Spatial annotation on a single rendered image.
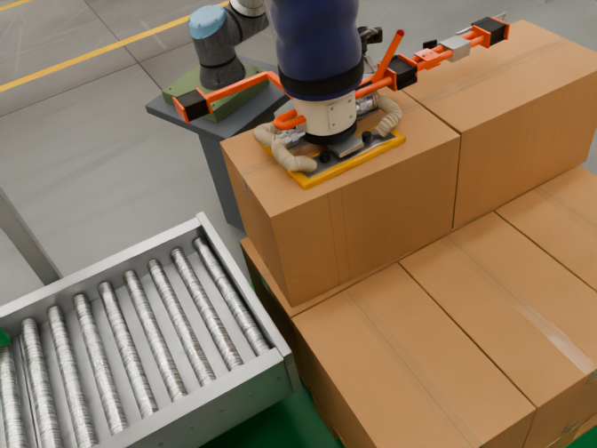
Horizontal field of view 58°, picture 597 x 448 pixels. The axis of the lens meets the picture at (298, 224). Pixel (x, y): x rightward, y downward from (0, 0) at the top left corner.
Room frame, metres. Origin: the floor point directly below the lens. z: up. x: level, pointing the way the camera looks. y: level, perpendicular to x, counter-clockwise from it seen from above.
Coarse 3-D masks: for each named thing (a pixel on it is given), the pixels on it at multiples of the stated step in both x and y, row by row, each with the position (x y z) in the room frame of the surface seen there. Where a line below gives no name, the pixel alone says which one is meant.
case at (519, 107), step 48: (480, 48) 1.65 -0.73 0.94; (528, 48) 1.59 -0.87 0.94; (576, 48) 1.54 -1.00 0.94; (432, 96) 1.43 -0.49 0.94; (480, 96) 1.38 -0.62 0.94; (528, 96) 1.33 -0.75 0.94; (576, 96) 1.37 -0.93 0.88; (480, 144) 1.24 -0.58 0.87; (528, 144) 1.31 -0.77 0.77; (576, 144) 1.39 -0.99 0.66; (480, 192) 1.25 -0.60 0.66
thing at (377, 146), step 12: (372, 132) 1.27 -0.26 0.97; (396, 132) 1.25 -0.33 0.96; (372, 144) 1.21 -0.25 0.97; (384, 144) 1.21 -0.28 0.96; (396, 144) 1.21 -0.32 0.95; (312, 156) 1.21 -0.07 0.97; (324, 156) 1.17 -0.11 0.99; (336, 156) 1.19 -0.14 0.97; (348, 156) 1.18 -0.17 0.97; (360, 156) 1.17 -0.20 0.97; (372, 156) 1.18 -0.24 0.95; (324, 168) 1.15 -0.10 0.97; (336, 168) 1.14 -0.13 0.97; (348, 168) 1.15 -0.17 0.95; (300, 180) 1.12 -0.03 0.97; (312, 180) 1.11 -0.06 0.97; (324, 180) 1.12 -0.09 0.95
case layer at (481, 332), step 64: (576, 192) 1.28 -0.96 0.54; (256, 256) 1.27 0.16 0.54; (448, 256) 1.11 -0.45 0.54; (512, 256) 1.06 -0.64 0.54; (576, 256) 1.01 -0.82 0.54; (320, 320) 0.96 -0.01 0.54; (384, 320) 0.92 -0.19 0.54; (448, 320) 0.88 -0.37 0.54; (512, 320) 0.83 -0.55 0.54; (576, 320) 0.79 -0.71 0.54; (320, 384) 0.86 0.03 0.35; (384, 384) 0.72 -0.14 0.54; (448, 384) 0.68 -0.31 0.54; (512, 384) 0.65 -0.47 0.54; (576, 384) 0.62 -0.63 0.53
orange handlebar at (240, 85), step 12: (468, 36) 1.51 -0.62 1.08; (480, 36) 1.48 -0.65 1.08; (420, 60) 1.43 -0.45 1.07; (432, 60) 1.40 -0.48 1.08; (264, 72) 1.52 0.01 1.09; (240, 84) 1.47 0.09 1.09; (252, 84) 1.49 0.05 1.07; (276, 84) 1.45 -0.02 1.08; (360, 84) 1.35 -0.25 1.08; (372, 84) 1.33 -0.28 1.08; (384, 84) 1.34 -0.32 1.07; (216, 96) 1.44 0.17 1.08; (360, 96) 1.30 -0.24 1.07; (276, 120) 1.25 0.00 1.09; (300, 120) 1.23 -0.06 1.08
